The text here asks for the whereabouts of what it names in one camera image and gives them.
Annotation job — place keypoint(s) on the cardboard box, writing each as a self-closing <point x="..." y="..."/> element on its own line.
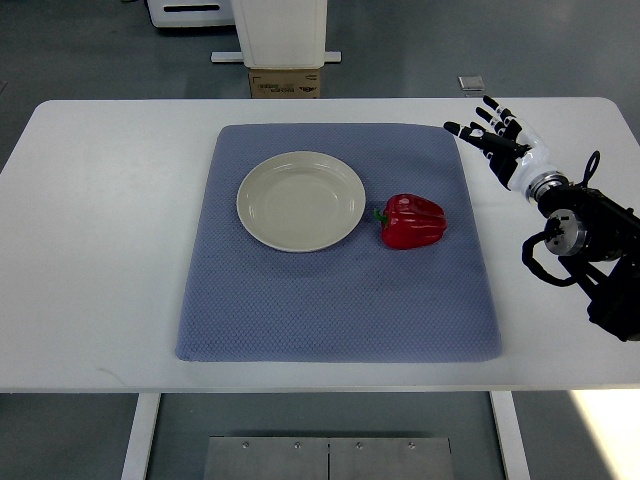
<point x="284" y="83"/>

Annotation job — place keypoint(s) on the white table leg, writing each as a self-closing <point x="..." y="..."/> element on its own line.
<point x="141" y="437"/>
<point x="509" y="436"/>

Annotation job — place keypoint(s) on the white cabinet with slot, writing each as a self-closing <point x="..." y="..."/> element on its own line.
<point x="190" y="14"/>

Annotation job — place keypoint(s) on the blue textured mat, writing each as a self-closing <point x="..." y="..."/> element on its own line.
<point x="357" y="301"/>

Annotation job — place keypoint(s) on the white pedestal column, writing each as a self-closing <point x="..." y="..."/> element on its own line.
<point x="285" y="34"/>

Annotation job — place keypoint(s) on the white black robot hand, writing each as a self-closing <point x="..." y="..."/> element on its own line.
<point x="515" y="152"/>

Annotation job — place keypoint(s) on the cream round plate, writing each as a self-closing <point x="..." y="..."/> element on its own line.
<point x="300" y="201"/>

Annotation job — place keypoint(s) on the small grey floor plate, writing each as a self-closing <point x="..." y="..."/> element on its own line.
<point x="471" y="83"/>

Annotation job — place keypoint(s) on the white left table leg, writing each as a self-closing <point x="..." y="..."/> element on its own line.
<point x="141" y="437"/>

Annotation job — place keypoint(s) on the white right table leg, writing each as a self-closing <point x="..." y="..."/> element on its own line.
<point x="509" y="436"/>

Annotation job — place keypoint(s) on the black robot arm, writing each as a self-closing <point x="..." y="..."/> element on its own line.
<point x="592" y="242"/>

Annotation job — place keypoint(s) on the red bell pepper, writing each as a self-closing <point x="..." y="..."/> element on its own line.
<point x="409" y="221"/>

